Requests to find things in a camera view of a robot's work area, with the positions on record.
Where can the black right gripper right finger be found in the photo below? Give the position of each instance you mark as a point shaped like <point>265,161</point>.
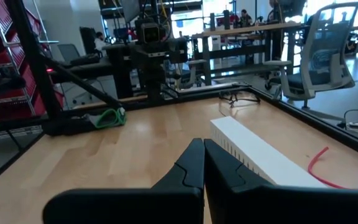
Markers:
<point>253,202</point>

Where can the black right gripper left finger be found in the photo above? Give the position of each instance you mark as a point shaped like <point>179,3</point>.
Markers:
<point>166,202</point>

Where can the white duct cover strip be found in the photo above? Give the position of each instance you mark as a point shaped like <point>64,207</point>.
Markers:
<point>259,149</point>

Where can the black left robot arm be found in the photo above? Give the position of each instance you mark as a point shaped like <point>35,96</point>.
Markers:
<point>154,81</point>

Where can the grey office chair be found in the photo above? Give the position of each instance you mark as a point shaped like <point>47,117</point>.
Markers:
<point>191,71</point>

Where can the dark desk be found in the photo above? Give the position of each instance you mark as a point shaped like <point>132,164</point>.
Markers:
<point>104,67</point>

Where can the person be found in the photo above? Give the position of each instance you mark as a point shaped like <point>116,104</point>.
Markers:
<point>245,17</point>
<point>99,40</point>

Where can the wooden top desk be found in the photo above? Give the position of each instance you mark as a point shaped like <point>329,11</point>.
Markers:
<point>244,29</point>

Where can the black zip tie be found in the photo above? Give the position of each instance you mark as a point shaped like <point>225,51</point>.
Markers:
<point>239,100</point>
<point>232,102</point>

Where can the black work glove green cuff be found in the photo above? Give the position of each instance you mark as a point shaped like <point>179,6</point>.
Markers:
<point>67,127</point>

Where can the white office chair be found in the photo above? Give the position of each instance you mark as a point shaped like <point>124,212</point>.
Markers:
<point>322,56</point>

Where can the red bin shelving rack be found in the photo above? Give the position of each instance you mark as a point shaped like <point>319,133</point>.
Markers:
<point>11,53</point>

